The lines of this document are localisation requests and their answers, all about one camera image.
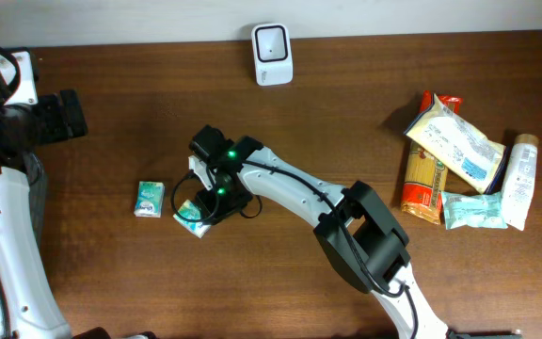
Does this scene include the teal tissue pack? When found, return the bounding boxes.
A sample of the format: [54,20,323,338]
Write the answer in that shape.
[134,181,165,218]
[173,200,211,238]

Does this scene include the orange spaghetti packet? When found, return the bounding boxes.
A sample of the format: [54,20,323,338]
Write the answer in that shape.
[399,89,464,226]

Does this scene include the cream yellow snack bag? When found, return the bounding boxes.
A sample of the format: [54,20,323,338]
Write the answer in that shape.
[405,91,506,194]

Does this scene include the teal wipes packet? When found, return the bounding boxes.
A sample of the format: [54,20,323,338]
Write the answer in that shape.
[441,191,507,230]

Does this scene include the white cream tube gold cap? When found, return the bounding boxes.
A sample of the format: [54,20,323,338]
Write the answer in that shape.
[501,134,539,231]

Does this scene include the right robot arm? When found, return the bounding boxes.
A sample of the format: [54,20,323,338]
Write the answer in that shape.
[188,125,451,338]

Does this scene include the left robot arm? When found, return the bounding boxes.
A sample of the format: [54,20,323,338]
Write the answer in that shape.
[0,47,88,338]

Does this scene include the white barcode scanner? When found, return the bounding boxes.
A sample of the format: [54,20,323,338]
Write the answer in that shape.
[250,23,294,87]

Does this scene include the grey plastic mesh basket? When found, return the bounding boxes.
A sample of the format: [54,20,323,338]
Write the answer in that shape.
[24,153,48,246]

